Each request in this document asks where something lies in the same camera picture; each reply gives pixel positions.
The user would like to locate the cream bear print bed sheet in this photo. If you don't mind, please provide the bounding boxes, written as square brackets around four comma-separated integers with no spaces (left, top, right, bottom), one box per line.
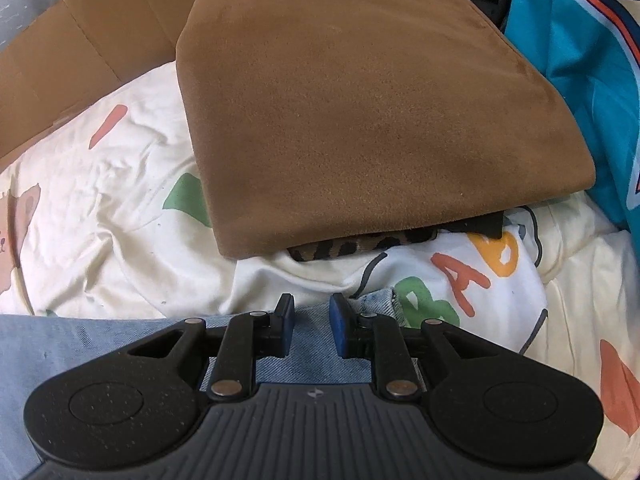
[0,60,640,480]

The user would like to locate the leopard print cloth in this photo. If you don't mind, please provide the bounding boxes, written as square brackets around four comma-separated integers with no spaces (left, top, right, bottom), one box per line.
[287,210,506,264]

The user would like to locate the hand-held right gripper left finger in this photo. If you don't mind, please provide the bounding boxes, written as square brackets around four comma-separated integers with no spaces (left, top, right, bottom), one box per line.
[127,292,296,402]

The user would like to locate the blue denim jeans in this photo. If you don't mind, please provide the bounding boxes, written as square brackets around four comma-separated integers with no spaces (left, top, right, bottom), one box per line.
[0,287,428,480]

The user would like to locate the teal printed cloth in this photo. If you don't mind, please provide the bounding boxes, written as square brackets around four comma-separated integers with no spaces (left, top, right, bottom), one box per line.
[502,0,640,231]

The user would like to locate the brown folded blanket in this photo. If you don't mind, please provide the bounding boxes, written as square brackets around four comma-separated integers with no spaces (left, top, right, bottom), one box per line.
[175,0,597,261]

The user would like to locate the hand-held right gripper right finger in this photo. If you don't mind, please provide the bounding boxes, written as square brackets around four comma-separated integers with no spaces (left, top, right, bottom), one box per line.
[329,292,493,402]

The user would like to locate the brown cardboard sheet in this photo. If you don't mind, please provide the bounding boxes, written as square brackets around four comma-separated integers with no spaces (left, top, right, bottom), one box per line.
[0,0,236,171]

